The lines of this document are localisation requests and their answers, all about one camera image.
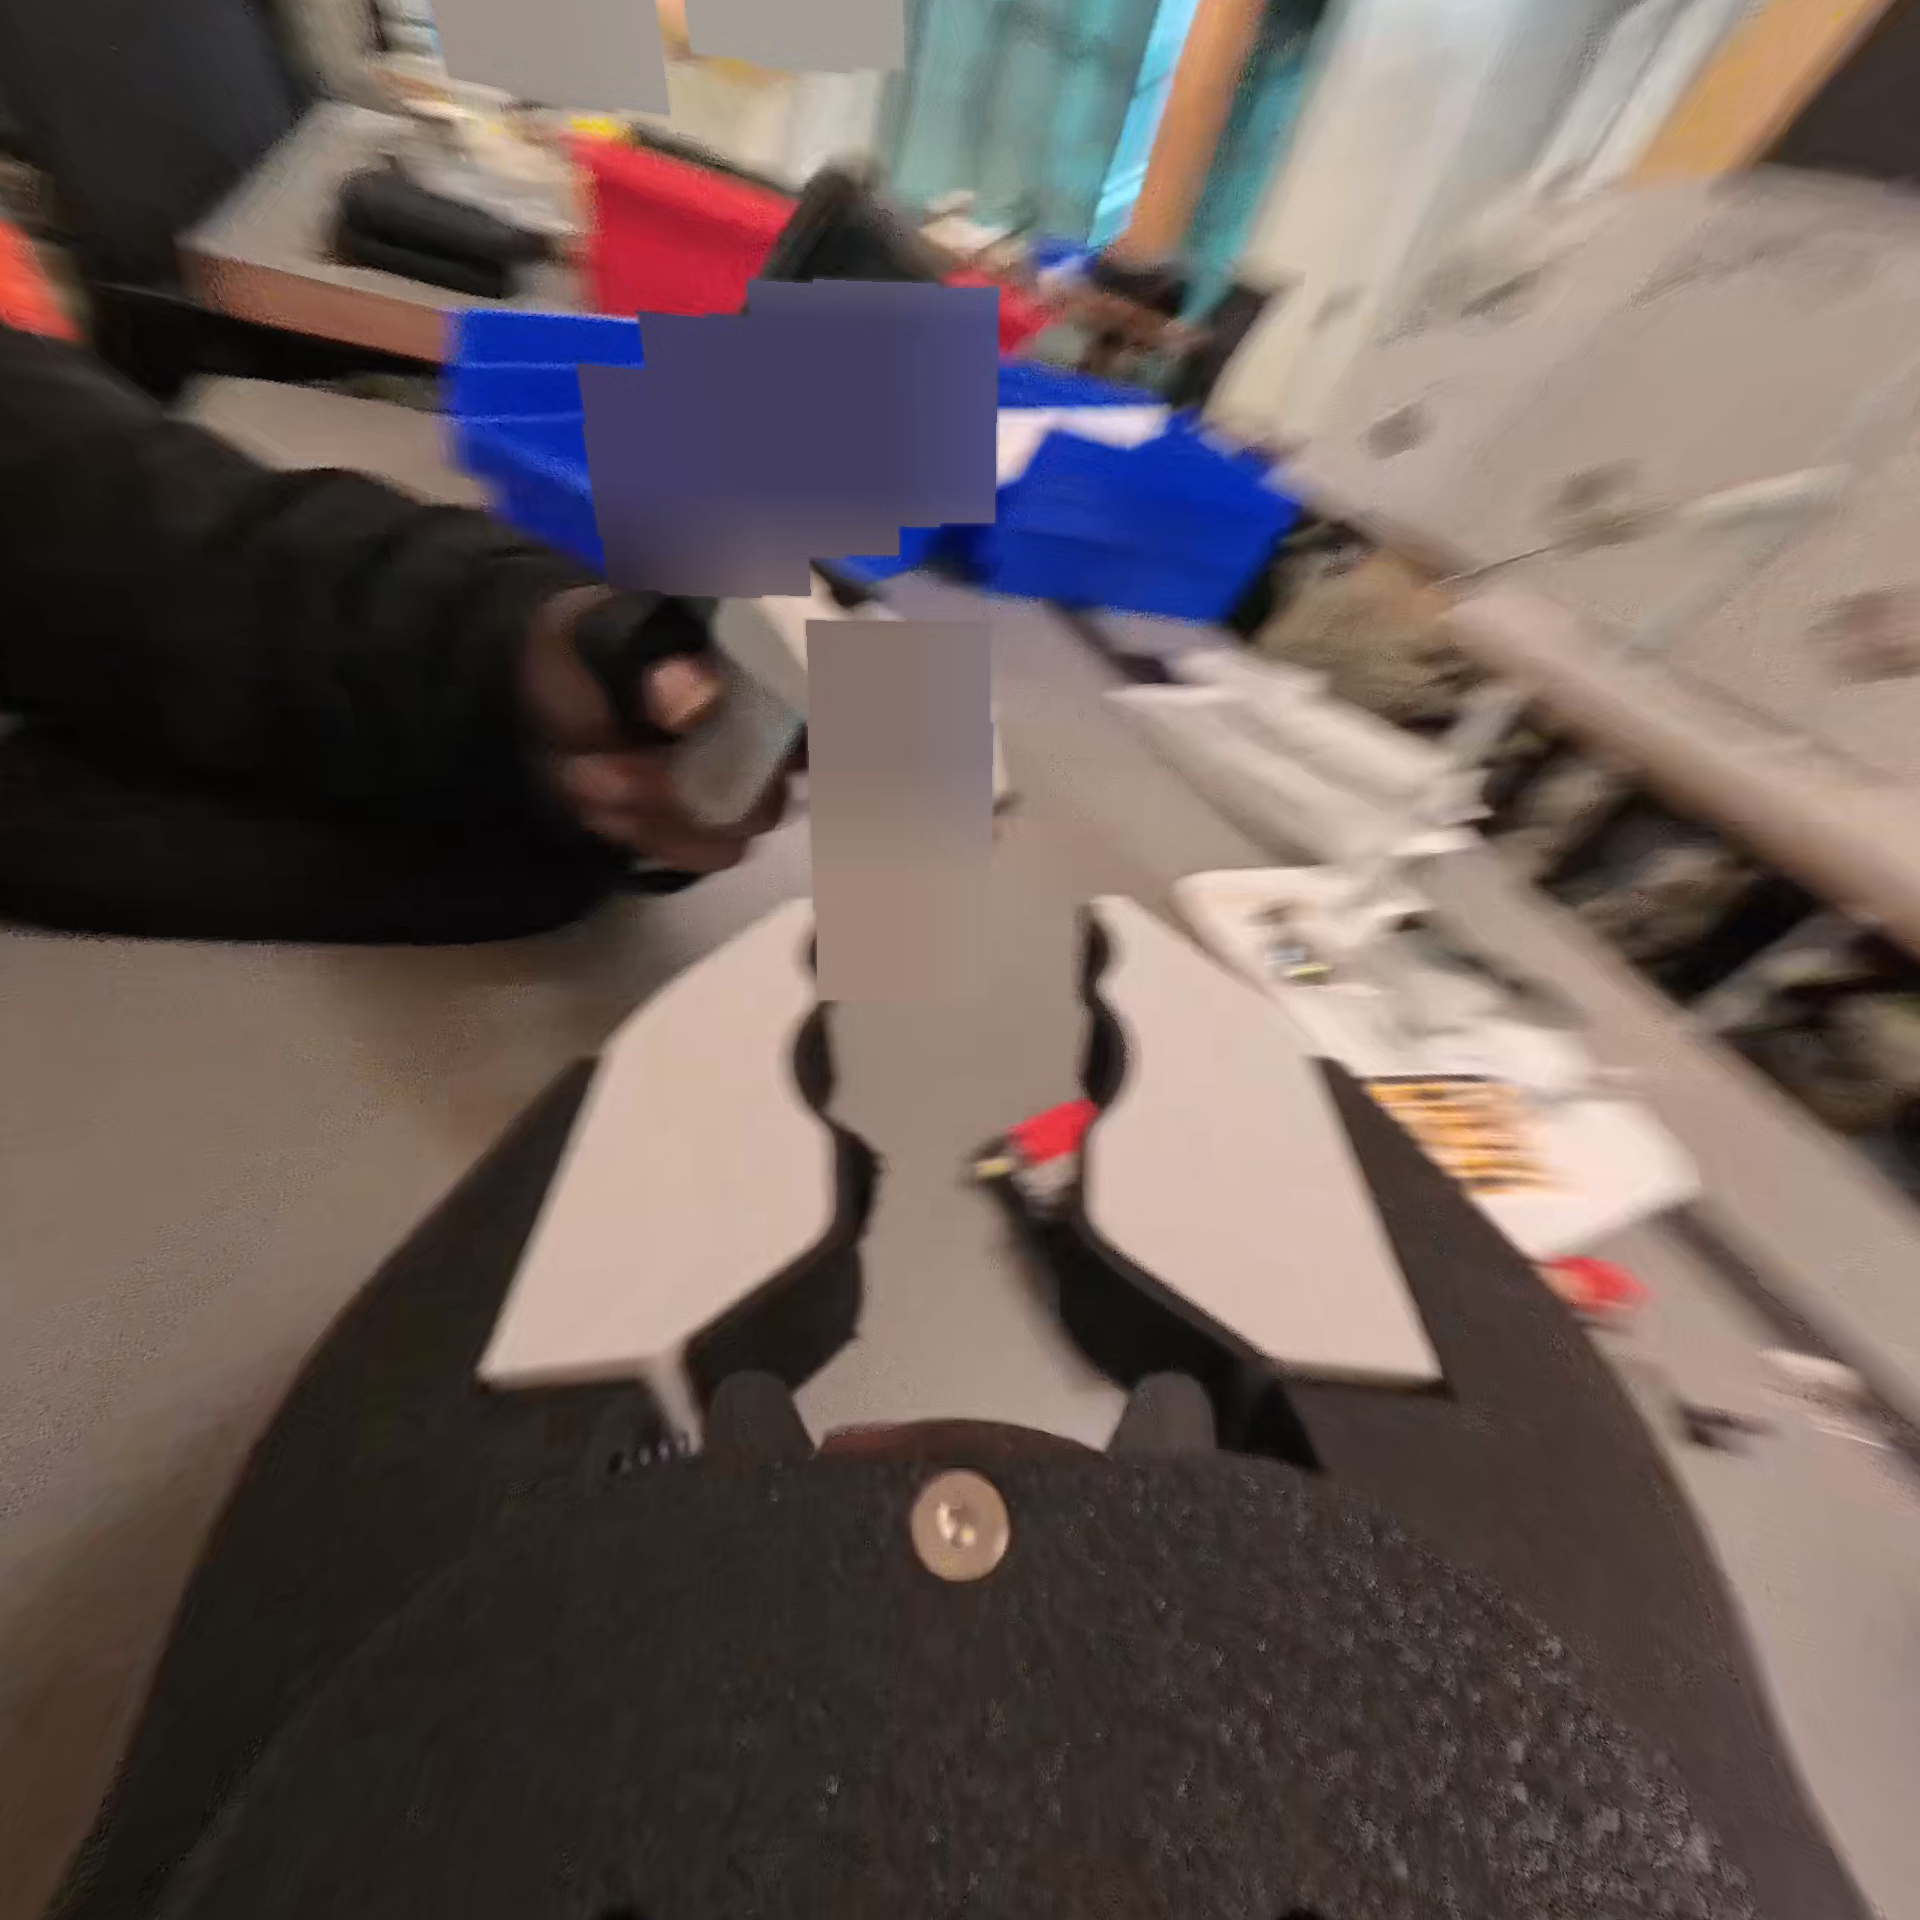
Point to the person's left hand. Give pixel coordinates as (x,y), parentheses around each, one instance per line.
(600,780)

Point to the person's left forearm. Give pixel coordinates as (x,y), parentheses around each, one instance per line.
(270,646)

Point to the red plastic bin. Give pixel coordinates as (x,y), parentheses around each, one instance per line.
(674,242)

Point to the white stand with wooden board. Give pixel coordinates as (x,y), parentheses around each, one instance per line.
(1650,751)

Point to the grey desk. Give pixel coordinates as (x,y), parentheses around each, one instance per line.
(225,1126)

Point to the orange striped sticker sheet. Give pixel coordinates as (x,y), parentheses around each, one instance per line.
(1463,1132)

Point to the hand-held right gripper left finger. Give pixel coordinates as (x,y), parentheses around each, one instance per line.
(690,1185)

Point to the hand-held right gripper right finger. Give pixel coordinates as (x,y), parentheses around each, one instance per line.
(1245,1202)

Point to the instruction booklet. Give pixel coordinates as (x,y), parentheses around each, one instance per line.
(1650,375)

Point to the grey side table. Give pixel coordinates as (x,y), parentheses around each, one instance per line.
(285,255)

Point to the orange grey striped post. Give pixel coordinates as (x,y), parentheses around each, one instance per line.
(31,285)

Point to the black cloth bundle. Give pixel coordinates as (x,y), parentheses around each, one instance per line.
(434,235)

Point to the red toy figure piece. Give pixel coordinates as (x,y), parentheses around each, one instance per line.
(1593,1285)

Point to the toy brick car model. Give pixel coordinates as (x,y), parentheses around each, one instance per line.
(1044,1149)

